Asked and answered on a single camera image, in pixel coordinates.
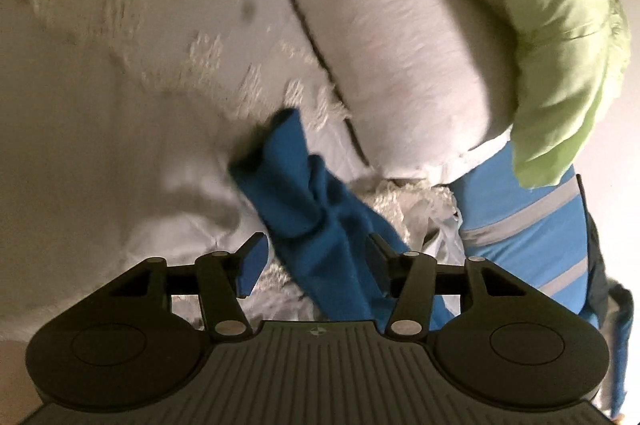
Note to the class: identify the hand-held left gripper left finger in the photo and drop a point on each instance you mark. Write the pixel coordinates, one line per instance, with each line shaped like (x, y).
(251, 262)

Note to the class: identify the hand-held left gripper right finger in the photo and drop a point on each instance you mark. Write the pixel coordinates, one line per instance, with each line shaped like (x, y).
(378, 261)

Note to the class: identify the blue garment with grey stripes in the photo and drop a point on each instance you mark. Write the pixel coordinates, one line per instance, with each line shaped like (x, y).
(320, 210)

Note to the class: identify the white embroidered bedspread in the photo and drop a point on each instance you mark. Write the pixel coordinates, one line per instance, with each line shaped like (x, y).
(125, 115)

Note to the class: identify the white pillow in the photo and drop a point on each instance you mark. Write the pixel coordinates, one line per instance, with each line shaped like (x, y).
(400, 55)

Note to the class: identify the light green cloth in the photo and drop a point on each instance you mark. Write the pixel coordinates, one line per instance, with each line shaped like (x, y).
(555, 30)

